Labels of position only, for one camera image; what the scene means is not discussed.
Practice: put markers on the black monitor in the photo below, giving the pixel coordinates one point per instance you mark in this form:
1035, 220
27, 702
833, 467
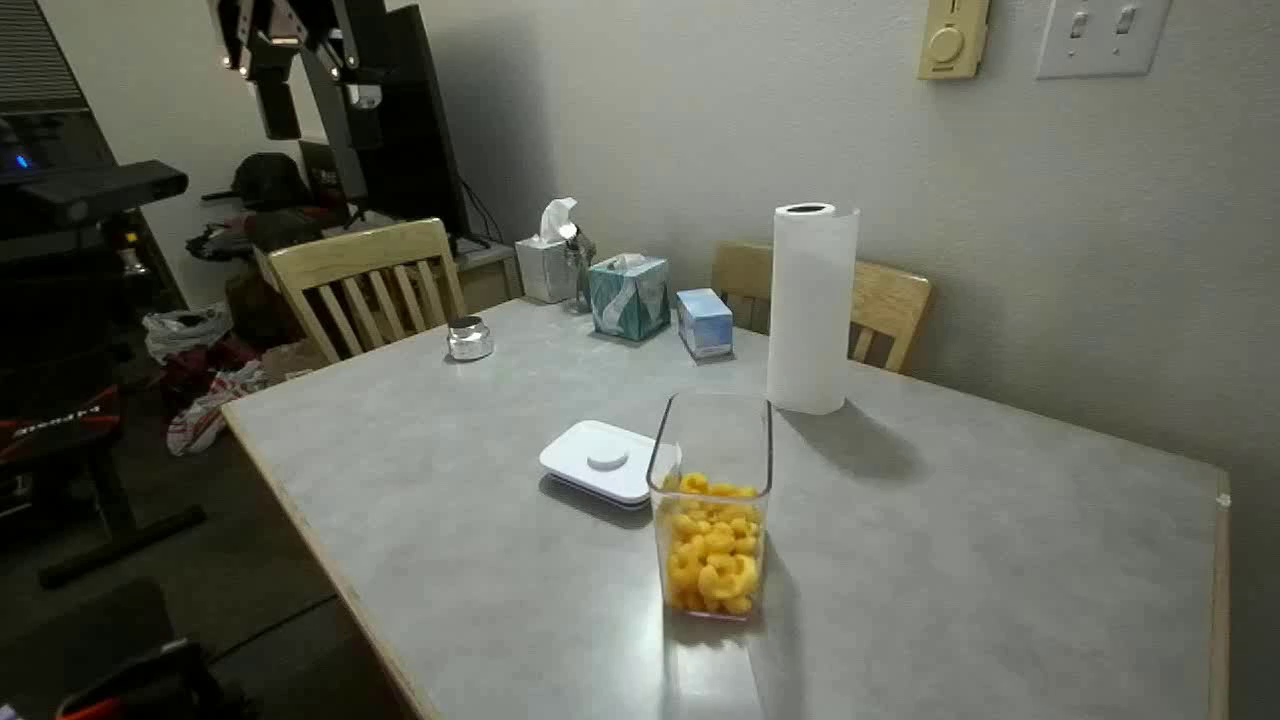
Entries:
421, 132

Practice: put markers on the glass utensil jar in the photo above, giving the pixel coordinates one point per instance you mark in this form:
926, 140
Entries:
578, 274

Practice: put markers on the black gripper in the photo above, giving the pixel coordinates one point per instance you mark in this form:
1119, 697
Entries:
298, 27

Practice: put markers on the black cap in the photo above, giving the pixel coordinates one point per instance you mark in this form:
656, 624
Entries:
271, 178

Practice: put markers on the white paper towel roll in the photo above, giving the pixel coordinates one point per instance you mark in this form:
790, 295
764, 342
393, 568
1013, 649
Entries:
810, 306

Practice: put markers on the light wooden chair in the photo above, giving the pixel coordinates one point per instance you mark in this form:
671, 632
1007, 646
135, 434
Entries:
366, 253
889, 301

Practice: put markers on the round silver bell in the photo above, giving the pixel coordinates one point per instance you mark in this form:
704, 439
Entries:
468, 342

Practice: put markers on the clothes pile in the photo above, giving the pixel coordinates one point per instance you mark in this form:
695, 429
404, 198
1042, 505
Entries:
202, 387

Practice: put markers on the red black bag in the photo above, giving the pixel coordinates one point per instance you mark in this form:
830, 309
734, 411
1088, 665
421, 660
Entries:
147, 680

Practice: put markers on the teal tissue box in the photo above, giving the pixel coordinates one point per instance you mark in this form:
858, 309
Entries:
628, 301

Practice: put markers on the black stand frame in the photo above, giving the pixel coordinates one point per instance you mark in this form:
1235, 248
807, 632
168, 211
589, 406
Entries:
113, 514

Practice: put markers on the small blue tissue box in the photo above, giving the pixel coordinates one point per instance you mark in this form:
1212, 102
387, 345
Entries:
704, 327

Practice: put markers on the beige wall thermostat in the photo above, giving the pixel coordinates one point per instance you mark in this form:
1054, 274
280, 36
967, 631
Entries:
955, 43

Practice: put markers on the white light switch plate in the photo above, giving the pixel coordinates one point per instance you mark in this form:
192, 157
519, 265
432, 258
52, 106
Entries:
1100, 36

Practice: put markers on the clear plastic container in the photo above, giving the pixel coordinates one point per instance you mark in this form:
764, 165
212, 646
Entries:
710, 439

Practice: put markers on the black stereo camera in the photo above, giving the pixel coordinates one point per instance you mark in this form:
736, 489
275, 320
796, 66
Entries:
103, 189

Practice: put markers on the clear tissue box cover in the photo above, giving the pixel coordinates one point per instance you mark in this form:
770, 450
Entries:
542, 268

